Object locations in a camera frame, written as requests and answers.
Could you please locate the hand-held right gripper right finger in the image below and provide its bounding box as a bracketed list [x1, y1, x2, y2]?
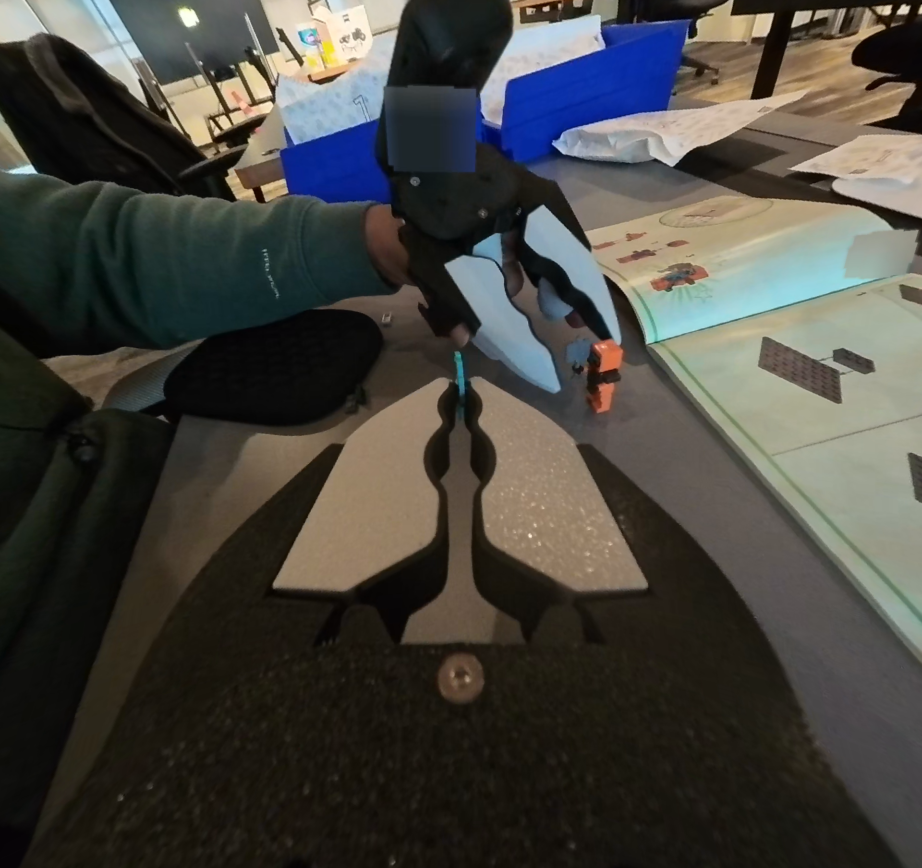
[467, 377, 649, 642]

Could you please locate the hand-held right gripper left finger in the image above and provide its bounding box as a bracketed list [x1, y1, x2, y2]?
[272, 377, 462, 642]

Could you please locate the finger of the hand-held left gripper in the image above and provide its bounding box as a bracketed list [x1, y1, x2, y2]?
[519, 203, 623, 345]
[441, 233, 563, 395]

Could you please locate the orange toy brick figure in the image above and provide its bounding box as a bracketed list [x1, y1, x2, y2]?
[565, 338, 625, 415]

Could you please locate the person's left forearm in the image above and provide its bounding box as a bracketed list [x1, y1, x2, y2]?
[0, 173, 404, 352]

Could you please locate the grey desk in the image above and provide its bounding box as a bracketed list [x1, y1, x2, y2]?
[29, 101, 922, 868]

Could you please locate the person's left hand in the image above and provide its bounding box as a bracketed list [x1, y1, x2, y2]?
[366, 202, 586, 347]

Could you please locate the blue storage bin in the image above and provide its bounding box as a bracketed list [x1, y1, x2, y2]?
[497, 18, 690, 163]
[279, 115, 505, 204]

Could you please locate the white patterned paper bag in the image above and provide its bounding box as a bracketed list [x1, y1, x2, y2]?
[276, 29, 404, 145]
[479, 14, 606, 123]

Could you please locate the black mesh pad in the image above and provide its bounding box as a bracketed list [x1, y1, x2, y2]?
[164, 310, 384, 426]

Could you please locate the white printed cardboard box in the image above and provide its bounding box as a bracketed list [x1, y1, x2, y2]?
[294, 4, 372, 71]

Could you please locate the open instruction booklet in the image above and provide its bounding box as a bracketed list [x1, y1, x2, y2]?
[585, 194, 922, 644]

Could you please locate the office chair with blue cloth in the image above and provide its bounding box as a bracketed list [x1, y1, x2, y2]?
[634, 0, 736, 84]

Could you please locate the white paper sheet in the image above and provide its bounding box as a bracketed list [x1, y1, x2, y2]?
[789, 133, 922, 219]

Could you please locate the black screen on stand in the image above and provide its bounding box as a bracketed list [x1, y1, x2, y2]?
[101, 0, 279, 85]

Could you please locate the black chair with dark jacket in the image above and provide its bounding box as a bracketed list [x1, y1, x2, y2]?
[0, 33, 249, 201]

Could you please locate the black office chair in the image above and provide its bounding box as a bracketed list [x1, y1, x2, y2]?
[850, 18, 922, 127]

